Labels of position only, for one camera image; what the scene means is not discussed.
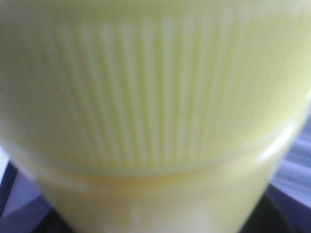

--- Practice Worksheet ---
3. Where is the yellow squeeze bottle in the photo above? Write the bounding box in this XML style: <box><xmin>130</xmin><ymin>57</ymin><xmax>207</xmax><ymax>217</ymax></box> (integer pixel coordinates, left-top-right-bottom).
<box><xmin>0</xmin><ymin>0</ymin><xmax>311</xmax><ymax>233</ymax></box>

